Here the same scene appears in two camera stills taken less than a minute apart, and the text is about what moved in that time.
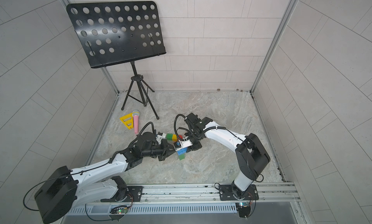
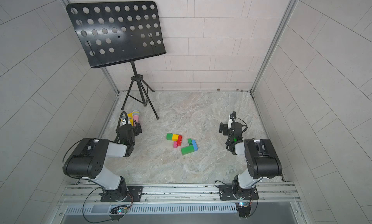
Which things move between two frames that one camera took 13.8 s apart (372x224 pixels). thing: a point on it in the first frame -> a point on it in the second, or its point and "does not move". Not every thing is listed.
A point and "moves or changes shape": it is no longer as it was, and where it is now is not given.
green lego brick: x=169 y=136 does not move
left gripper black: x=165 y=147 -> x=137 y=131
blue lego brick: x=182 y=151 moves or changes shape
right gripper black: x=194 y=146 -> x=225 y=132
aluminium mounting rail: x=271 y=195 does not move
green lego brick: x=181 y=156 moves or changes shape
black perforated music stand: x=118 y=33 does not move
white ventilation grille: x=156 y=209 does not move
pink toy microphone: x=135 y=114 does not move
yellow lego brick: x=174 y=137 does not move
